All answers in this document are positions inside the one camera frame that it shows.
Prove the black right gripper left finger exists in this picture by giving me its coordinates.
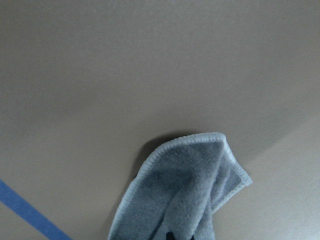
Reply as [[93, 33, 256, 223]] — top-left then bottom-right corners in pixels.
[[166, 232, 175, 240]]

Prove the grey blue-lined towel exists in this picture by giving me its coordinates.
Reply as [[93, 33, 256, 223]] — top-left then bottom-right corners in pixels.
[[108, 132, 252, 240]]

